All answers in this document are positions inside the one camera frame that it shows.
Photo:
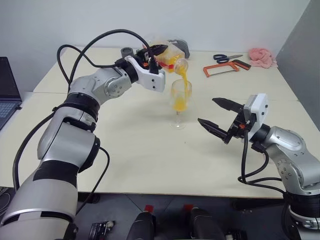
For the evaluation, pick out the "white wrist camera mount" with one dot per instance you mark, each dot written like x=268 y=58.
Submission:
x=260 y=110
x=150 y=78

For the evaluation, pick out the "pink cloth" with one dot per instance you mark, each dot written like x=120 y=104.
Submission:
x=262 y=57

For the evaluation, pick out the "dark rounded shape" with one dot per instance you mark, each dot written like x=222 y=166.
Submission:
x=141 y=226
x=203 y=225

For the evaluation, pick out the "gray and black device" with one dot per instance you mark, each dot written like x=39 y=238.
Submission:
x=183 y=47

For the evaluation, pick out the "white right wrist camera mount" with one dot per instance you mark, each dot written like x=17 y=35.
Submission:
x=260 y=110

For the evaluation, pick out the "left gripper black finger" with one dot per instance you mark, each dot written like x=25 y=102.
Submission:
x=158 y=48

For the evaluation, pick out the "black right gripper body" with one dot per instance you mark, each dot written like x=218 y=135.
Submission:
x=237 y=127

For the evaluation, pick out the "black caster foot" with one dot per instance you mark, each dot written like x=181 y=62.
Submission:
x=101 y=230

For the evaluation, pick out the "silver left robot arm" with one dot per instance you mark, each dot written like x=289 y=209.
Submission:
x=62 y=140

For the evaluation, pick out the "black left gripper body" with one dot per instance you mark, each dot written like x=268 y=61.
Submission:
x=145 y=57

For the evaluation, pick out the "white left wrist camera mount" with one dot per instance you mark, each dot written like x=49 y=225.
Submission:
x=150 y=78

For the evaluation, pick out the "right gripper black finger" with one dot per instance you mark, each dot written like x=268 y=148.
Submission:
x=227 y=104
x=213 y=127

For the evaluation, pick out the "gray round cup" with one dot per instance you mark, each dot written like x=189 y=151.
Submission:
x=127 y=52

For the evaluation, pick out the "gray laptop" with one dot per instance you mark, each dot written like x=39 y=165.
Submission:
x=7 y=87

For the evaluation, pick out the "clear plastic orange juice bottle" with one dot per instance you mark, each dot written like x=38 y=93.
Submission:
x=172 y=56

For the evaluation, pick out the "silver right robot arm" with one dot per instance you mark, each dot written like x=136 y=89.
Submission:
x=292 y=160

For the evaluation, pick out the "clear wine glass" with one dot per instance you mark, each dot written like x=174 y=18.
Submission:
x=180 y=102

